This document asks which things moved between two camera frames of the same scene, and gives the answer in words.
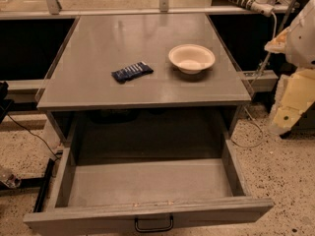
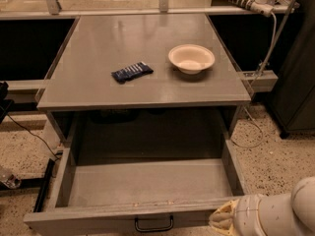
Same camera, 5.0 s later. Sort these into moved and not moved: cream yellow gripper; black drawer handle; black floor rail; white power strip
Moved: cream yellow gripper
Not moved: black drawer handle; white power strip; black floor rail
